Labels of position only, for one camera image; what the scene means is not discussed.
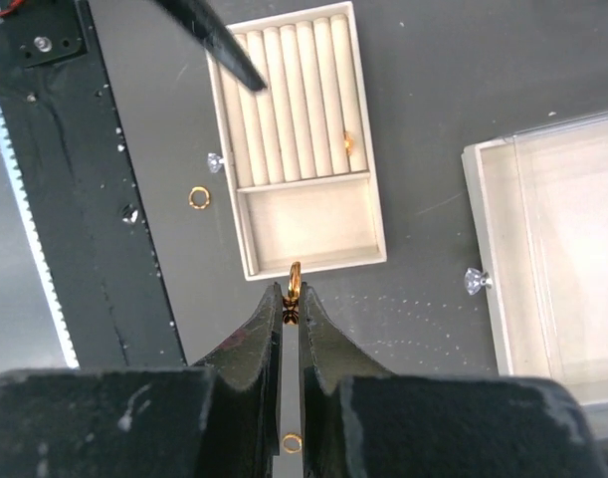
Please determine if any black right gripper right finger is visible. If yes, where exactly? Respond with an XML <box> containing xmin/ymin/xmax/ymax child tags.
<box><xmin>299</xmin><ymin>286</ymin><xmax>607</xmax><ymax>477</ymax></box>

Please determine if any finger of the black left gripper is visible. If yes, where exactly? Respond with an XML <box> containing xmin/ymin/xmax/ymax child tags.
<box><xmin>153</xmin><ymin>0</ymin><xmax>268</xmax><ymax>92</ymax></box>

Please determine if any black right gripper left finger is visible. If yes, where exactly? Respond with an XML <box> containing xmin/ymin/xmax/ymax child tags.
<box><xmin>0</xmin><ymin>285</ymin><xmax>282</xmax><ymax>477</ymax></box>

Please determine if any beige ring slot tray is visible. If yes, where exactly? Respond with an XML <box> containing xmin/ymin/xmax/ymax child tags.
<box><xmin>209</xmin><ymin>1</ymin><xmax>387</xmax><ymax>281</ymax></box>

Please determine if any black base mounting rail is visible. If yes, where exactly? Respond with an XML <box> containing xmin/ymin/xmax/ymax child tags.
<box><xmin>0</xmin><ymin>1</ymin><xmax>186</xmax><ymax>368</ymax></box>

